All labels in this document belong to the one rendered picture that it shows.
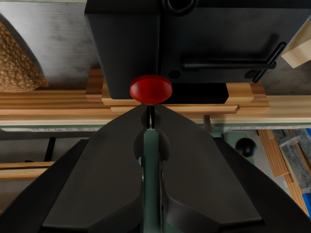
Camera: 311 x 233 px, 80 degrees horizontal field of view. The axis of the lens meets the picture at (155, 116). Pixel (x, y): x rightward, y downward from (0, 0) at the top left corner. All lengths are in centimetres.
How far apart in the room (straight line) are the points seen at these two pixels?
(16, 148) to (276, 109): 344
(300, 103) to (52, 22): 42
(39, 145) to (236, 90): 322
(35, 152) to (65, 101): 302
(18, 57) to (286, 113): 43
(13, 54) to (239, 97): 30
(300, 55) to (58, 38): 29
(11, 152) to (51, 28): 334
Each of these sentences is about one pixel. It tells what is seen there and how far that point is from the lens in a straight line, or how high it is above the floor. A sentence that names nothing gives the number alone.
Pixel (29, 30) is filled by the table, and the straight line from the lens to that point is 29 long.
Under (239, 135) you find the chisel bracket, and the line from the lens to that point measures 28.
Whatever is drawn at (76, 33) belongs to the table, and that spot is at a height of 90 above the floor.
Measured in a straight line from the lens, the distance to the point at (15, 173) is 282.
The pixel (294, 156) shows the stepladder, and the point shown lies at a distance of 133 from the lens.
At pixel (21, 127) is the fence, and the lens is 41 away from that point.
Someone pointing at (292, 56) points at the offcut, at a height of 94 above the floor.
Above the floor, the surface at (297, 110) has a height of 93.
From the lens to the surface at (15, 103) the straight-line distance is 39.
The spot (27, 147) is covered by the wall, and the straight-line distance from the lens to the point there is 346.
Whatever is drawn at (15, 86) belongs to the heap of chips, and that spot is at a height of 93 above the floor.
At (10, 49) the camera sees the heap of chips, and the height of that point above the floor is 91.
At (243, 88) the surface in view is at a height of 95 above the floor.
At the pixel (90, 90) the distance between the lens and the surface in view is 28.
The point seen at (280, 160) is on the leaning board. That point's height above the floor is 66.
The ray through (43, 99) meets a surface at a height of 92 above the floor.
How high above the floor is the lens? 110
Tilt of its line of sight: 28 degrees down
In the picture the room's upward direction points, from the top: 178 degrees clockwise
